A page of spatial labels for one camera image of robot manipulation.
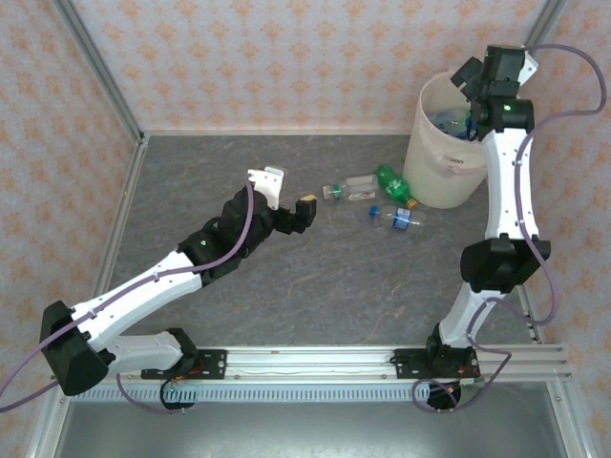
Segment square clear bottle green label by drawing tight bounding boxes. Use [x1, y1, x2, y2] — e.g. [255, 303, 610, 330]
[322, 174, 379, 204]

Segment green bottle yellow cap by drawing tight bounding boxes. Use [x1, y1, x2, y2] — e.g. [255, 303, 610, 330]
[374, 163, 420, 210]

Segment cream plastic waste bin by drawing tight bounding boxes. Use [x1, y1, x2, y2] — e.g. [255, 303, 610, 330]
[402, 69, 493, 210]

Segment grey metal base panel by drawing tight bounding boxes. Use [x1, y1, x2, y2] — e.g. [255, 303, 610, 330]
[28, 400, 574, 458]

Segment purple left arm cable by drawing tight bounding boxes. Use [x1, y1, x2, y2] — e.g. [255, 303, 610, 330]
[0, 176, 255, 416]

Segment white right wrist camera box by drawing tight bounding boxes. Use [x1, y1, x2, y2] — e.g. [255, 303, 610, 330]
[518, 46, 540, 86]

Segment aluminium frame post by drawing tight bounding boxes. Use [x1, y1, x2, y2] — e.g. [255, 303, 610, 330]
[522, 0, 569, 49]
[50, 0, 147, 144]

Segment white wall base trim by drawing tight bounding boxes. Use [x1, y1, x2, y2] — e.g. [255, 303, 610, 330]
[142, 129, 414, 138]

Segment aluminium table edge rail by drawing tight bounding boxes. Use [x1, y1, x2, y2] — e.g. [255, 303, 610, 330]
[88, 135, 150, 306]
[517, 285, 546, 345]

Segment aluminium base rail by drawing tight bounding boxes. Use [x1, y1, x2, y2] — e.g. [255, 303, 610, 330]
[102, 343, 573, 383]

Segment grey slotted cable duct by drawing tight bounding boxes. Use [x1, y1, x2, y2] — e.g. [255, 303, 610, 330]
[71, 384, 433, 403]

